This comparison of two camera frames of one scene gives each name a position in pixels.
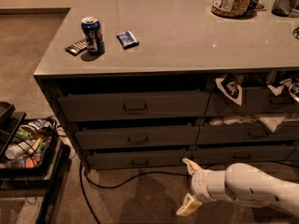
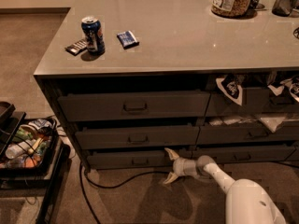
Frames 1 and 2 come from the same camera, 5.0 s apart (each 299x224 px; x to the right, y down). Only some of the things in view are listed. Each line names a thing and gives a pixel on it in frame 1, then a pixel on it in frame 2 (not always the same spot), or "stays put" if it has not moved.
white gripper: [199, 185] -> [180, 167]
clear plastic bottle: [21, 148] stays put
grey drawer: [127, 137] stays put
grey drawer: [137, 159] stays put
